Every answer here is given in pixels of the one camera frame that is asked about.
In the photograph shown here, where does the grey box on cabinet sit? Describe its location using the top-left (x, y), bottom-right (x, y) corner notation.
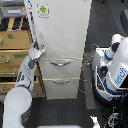
top-left (1, 6), bottom-right (27, 17)

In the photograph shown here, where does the wooden drawer cabinet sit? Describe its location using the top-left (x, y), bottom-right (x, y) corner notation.
top-left (0, 18), bottom-right (42, 95)

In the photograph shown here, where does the white fridge bottom drawer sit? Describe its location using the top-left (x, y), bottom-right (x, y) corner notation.
top-left (43, 79), bottom-right (79, 100)

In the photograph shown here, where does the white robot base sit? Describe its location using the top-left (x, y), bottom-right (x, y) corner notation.
top-left (91, 47), bottom-right (128, 108)

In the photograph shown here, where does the white fridge drawer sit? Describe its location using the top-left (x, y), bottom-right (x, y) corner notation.
top-left (39, 59), bottom-right (82, 79)
top-left (43, 79), bottom-right (79, 100)

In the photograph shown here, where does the green android sticker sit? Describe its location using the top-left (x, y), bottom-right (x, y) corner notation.
top-left (37, 3), bottom-right (49, 18)

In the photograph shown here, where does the grey coiled cable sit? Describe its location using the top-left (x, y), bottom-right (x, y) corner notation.
top-left (78, 43), bottom-right (100, 94)

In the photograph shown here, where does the white blue second robot arm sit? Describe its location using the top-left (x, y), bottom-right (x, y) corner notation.
top-left (103, 34), bottom-right (128, 95)

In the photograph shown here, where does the white fridge middle drawer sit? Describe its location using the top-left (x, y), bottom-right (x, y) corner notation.
top-left (39, 59), bottom-right (82, 79)

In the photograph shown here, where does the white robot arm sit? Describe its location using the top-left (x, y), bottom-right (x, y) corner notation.
top-left (2, 42), bottom-right (45, 128)

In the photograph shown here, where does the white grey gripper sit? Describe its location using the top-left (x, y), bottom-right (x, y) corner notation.
top-left (28, 41), bottom-right (45, 69)

